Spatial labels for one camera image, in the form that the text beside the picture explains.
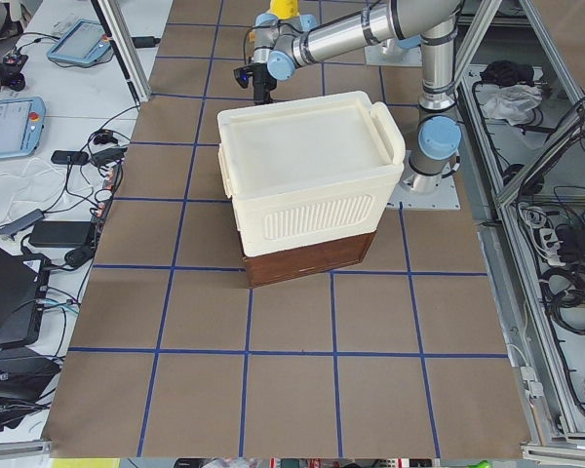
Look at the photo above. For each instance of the aluminium frame post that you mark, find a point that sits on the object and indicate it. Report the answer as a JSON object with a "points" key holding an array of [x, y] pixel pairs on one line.
{"points": [[116, 30]]}

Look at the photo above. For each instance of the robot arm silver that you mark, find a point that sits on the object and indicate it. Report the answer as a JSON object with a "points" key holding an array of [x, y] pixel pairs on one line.
{"points": [[285, 40]]}

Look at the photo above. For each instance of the blue teach pendant far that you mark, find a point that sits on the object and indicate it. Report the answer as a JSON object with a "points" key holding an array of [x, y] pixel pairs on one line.
{"points": [[83, 45]]}

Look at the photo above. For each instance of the cream white plastic cabinet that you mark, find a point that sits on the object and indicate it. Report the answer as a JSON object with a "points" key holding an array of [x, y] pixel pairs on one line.
{"points": [[308, 171]]}

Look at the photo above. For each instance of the black laptop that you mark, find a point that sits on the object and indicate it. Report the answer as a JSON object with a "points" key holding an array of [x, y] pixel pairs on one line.
{"points": [[23, 282]]}

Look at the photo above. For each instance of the blue teach pendant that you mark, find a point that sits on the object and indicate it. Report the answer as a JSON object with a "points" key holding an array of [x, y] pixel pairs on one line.
{"points": [[21, 126], [83, 45]]}

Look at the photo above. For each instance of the dark brown wooden drawer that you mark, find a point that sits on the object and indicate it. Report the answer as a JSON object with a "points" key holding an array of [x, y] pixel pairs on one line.
{"points": [[277, 267]]}

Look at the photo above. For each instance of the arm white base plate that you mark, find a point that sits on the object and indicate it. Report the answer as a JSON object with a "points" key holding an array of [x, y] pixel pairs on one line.
{"points": [[393, 54], [416, 192]]}

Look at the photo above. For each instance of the yellow plush dinosaur toy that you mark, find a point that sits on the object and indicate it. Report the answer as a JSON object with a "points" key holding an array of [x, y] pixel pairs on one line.
{"points": [[284, 9]]}

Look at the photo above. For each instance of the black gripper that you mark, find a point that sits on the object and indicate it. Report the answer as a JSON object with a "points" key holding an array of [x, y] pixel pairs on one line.
{"points": [[259, 82]]}

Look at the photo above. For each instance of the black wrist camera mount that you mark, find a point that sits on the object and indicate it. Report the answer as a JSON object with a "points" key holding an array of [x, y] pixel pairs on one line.
{"points": [[243, 75]]}

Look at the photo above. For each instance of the blue teach pendant near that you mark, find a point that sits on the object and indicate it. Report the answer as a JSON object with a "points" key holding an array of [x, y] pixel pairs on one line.
{"points": [[21, 126]]}

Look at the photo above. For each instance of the black power adapter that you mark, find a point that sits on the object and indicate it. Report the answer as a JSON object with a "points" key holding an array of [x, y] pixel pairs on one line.
{"points": [[60, 234]]}

